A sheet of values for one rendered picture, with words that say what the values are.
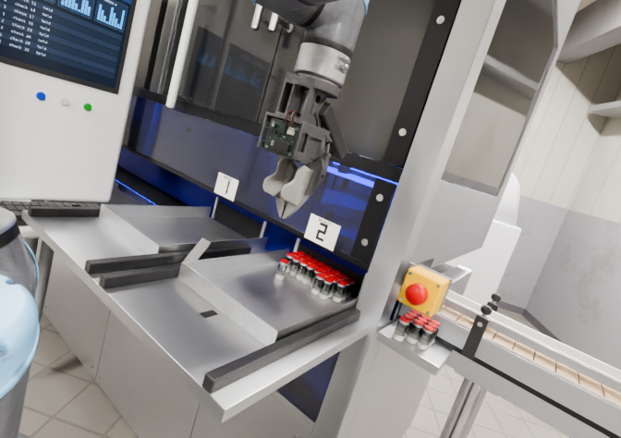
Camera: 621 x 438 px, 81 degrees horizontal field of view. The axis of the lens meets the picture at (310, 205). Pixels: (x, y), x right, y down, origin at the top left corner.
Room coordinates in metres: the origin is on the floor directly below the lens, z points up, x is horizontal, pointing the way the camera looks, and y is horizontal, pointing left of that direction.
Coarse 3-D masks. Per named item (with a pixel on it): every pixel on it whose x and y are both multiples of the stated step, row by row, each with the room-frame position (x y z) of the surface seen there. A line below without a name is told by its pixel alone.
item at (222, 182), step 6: (222, 174) 1.02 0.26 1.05; (222, 180) 1.01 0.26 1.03; (234, 180) 0.99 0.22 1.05; (216, 186) 1.02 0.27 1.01; (222, 186) 1.01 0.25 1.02; (234, 186) 0.98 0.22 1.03; (216, 192) 1.02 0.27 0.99; (222, 192) 1.01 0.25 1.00; (228, 192) 0.99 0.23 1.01; (234, 192) 0.98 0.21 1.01; (228, 198) 0.99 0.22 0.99; (234, 198) 0.98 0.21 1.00
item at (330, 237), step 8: (312, 216) 0.83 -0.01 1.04; (312, 224) 0.83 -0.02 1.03; (328, 224) 0.81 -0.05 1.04; (312, 232) 0.83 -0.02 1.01; (328, 232) 0.81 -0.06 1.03; (336, 232) 0.79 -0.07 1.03; (312, 240) 0.82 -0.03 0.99; (320, 240) 0.81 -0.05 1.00; (328, 240) 0.80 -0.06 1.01; (328, 248) 0.80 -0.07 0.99
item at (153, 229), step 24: (120, 216) 0.90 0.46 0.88; (144, 216) 0.95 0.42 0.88; (168, 216) 1.02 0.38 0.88; (192, 216) 1.09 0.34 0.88; (144, 240) 0.74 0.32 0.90; (168, 240) 0.84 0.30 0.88; (192, 240) 0.89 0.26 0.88; (216, 240) 0.94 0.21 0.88; (240, 240) 0.91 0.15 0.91; (264, 240) 0.99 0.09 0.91
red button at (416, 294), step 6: (408, 288) 0.66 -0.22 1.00; (414, 288) 0.65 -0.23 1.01; (420, 288) 0.65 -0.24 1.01; (408, 294) 0.65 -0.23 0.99; (414, 294) 0.65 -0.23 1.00; (420, 294) 0.64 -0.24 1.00; (426, 294) 0.65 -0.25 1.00; (408, 300) 0.65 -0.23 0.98; (414, 300) 0.65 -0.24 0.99; (420, 300) 0.64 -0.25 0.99
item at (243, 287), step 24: (192, 264) 0.69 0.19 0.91; (216, 264) 0.74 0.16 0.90; (240, 264) 0.80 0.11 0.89; (264, 264) 0.87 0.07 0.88; (192, 288) 0.64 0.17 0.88; (216, 288) 0.61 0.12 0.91; (240, 288) 0.70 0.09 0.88; (264, 288) 0.74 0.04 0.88; (288, 288) 0.77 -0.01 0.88; (240, 312) 0.57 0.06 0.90; (264, 312) 0.64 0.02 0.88; (288, 312) 0.66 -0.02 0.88; (312, 312) 0.69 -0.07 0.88; (336, 312) 0.69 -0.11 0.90; (264, 336) 0.54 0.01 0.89
